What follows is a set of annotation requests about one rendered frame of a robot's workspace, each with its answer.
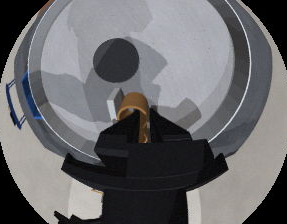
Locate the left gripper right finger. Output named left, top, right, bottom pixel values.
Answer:
left=150, top=108, right=192, bottom=143

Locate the bronze bushing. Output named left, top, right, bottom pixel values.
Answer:
left=139, top=125, right=147, bottom=143
left=118, top=92, right=148, bottom=129

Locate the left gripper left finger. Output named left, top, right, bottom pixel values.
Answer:
left=98, top=109, right=140, bottom=143

